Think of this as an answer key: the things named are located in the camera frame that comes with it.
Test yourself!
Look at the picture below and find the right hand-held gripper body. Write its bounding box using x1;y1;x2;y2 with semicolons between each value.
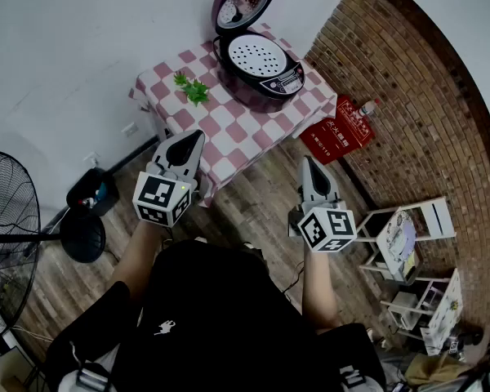
287;198;357;253

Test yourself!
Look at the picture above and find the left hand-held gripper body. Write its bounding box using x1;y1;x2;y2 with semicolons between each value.
132;161;200;229

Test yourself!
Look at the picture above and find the white perforated steamer tray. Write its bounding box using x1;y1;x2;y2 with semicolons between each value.
227;33;287;82

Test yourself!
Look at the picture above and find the person's left forearm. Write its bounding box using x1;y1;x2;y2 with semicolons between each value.
108;218;168;301

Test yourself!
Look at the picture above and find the person's right forearm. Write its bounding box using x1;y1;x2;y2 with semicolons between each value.
304;247;341;335

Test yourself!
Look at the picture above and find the pink white checkered tablecloth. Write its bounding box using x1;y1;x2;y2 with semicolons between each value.
128;22;339;208

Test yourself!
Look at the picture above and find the red fire equipment box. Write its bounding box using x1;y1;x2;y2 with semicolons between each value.
298;94;376;166

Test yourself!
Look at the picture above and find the green artificial plant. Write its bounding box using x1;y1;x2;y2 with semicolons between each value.
172;70;212;108

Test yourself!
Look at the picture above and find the black waste bin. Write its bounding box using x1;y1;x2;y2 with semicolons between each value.
66;167;119;219

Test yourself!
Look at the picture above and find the illustrated paper board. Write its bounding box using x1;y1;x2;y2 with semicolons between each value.
376;209;421;283

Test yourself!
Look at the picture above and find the black standing fan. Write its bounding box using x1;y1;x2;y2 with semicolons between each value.
0;149;107;334

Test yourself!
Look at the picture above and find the white bottle with red cap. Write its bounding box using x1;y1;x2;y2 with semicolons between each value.
353;98;381;118

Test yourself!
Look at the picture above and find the purple black rice cooker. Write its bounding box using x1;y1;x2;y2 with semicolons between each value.
211;0;306;114

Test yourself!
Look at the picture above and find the white folding chair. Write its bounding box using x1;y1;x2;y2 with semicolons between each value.
357;196;458;285

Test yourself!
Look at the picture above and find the person's black shirt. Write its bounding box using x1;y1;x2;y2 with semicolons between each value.
44;238;387;392

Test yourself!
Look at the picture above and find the white small rack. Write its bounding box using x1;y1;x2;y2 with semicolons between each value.
380;267;465;357

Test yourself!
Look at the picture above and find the brown paper bag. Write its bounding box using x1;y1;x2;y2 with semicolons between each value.
403;351;474;388

